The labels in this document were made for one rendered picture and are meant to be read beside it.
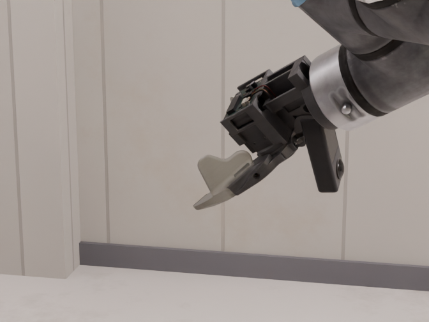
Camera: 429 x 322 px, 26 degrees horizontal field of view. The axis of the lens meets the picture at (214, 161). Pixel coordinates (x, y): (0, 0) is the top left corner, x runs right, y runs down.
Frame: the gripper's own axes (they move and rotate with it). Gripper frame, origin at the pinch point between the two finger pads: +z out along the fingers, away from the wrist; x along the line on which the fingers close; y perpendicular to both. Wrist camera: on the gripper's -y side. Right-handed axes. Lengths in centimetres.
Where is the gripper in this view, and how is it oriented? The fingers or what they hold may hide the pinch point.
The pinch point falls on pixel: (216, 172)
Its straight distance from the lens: 115.6
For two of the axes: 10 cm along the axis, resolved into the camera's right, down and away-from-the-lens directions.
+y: -6.5, -6.9, -3.3
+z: -7.0, 3.6, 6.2
